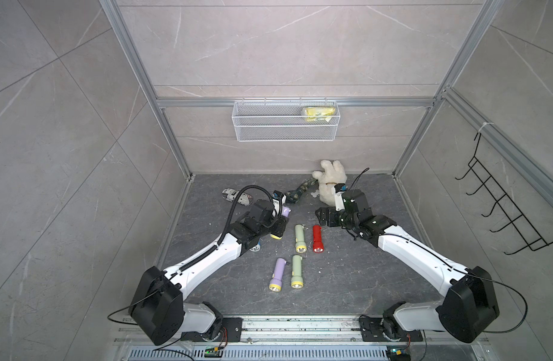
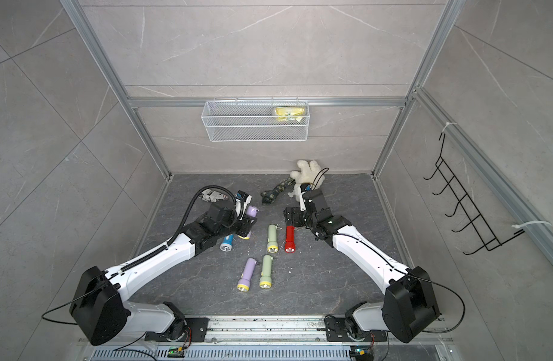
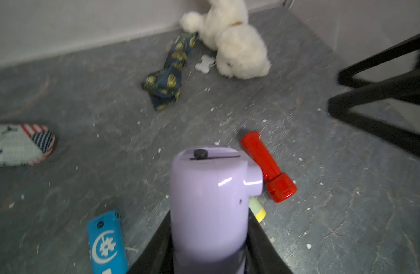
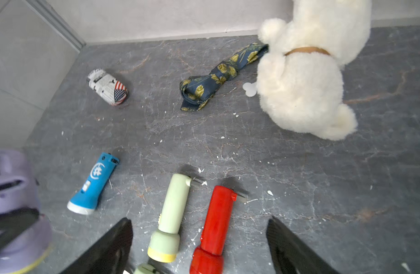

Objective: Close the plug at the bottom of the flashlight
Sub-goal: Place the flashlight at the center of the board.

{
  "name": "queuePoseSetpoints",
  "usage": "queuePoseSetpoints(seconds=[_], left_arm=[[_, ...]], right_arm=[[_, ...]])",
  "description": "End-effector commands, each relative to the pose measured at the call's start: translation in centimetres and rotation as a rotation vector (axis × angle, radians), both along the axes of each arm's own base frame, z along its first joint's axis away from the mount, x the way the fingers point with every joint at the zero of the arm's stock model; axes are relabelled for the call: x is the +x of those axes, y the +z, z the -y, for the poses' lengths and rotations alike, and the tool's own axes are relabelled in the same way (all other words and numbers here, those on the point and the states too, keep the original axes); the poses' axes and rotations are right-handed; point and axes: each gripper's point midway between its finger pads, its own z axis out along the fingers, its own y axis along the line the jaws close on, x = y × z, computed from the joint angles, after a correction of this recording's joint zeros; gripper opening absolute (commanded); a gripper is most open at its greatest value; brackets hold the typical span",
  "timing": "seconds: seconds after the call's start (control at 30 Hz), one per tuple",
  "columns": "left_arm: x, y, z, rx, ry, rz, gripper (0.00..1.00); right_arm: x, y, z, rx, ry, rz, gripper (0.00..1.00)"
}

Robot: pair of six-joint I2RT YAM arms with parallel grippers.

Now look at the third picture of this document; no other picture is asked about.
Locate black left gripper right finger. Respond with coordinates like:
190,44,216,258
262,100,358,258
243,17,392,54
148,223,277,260
245,210,293,274

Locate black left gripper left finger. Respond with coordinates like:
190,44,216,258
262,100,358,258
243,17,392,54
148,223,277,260
127,211,174,274

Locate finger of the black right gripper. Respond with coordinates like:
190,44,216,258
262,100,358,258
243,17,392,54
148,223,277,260
338,34,420,87
328,69,420,158

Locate blue flashlight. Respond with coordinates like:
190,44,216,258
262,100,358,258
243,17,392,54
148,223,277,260
87,211,129,274

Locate green flashlight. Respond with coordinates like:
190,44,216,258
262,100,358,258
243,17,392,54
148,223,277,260
249,196,267,223

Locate red flashlight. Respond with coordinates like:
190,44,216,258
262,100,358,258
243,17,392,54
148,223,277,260
241,132,297,203

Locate purple flashlight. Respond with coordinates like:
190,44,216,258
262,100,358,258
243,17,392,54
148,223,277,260
169,146,263,274

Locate white plush toy dog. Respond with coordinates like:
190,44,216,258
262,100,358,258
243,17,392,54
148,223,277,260
180,0,271,79

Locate small white bone toy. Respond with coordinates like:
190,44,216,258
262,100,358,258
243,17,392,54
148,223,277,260
195,55,216,74

